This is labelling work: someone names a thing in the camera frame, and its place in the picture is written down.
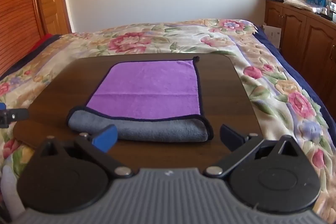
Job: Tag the floral blanket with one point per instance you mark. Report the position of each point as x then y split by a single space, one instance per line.
275 98

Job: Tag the wooden slatted headboard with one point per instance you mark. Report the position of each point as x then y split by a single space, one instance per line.
15 8

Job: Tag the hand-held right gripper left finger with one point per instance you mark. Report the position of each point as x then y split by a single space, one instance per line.
108 136

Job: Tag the red cloth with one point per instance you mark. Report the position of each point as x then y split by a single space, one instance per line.
43 41

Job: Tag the small framed items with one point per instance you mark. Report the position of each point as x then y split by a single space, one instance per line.
331 11

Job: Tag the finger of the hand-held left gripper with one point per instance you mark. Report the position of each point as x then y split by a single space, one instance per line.
15 115

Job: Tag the white cardboard box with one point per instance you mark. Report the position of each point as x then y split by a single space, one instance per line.
272 34

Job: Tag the clear plastic bag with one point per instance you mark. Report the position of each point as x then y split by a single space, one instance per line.
299 2

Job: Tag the white cloth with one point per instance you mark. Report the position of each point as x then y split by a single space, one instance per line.
11 192

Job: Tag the purple and grey towel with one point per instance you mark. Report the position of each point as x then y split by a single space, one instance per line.
147 92

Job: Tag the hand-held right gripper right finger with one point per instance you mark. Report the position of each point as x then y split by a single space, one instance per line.
230 137

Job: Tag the navy bed sheet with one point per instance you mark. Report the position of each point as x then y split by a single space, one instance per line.
296 74

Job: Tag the wooden cabinet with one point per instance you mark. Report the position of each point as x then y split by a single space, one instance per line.
302 37

